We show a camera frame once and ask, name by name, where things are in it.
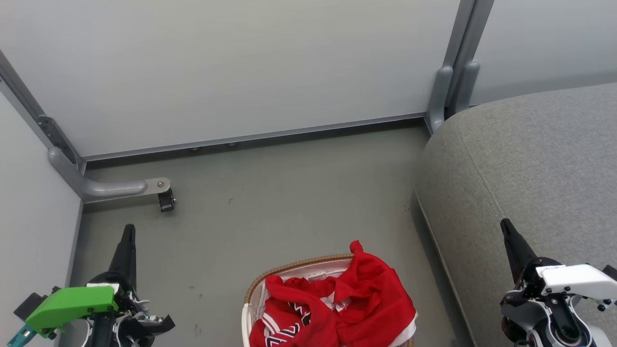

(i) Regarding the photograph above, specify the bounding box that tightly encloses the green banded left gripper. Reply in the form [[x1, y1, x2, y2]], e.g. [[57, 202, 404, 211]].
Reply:
[[24, 224, 138, 338]]

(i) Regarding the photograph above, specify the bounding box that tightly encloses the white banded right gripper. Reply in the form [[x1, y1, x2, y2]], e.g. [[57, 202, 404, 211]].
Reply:
[[500, 218, 617, 303]]

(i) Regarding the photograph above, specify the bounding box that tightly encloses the plain red t-shirt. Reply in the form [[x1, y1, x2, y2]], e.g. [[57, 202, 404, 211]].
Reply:
[[334, 240, 418, 347]]

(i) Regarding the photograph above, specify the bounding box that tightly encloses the red jersey with white trim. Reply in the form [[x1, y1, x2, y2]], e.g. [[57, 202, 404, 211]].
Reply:
[[248, 274, 340, 347]]

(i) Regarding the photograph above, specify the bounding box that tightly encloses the grey fabric sofa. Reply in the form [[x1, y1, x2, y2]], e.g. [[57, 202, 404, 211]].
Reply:
[[415, 82, 617, 347]]

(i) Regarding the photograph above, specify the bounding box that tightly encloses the small black caster wheel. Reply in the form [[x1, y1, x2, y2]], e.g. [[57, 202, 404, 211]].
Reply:
[[158, 189, 176, 213]]

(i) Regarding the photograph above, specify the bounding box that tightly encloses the grey tubular partition foot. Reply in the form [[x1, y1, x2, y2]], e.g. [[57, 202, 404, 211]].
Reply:
[[47, 147, 172, 203]]

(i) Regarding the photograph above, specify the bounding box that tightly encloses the white wicker-rimmed laundry basket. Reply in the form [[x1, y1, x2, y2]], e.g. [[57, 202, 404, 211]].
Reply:
[[241, 254, 418, 347]]

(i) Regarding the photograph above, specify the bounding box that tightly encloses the black hinge plate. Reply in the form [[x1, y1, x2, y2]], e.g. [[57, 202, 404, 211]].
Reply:
[[37, 115, 79, 165]]

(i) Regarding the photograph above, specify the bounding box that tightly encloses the grey upright tube foot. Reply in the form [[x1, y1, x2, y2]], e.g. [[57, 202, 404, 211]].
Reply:
[[453, 60, 481, 115], [426, 65, 454, 133]]

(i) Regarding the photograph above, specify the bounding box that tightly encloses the black cable with teal plug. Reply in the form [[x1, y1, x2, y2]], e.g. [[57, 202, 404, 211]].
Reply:
[[6, 324, 37, 347]]

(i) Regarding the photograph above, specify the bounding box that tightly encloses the grey partition bottom rail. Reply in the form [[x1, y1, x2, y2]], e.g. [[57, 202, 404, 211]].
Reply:
[[83, 113, 429, 162]]

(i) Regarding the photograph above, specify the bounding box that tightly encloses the grey partition frame post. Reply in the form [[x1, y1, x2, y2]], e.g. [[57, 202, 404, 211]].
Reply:
[[0, 48, 88, 175]]

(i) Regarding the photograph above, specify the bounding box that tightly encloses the grey double partition post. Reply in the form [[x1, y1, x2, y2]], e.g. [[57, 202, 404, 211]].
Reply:
[[443, 0, 495, 120]]

